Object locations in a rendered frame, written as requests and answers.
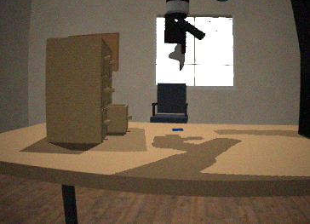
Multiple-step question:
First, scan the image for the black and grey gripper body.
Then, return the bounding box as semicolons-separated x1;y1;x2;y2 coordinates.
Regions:
164;12;187;44

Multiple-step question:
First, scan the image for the tan wooden chest of drawers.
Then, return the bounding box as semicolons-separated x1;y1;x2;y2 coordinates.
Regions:
45;37;112;144

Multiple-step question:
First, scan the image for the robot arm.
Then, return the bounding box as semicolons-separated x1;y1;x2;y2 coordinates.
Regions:
166;0;227;41

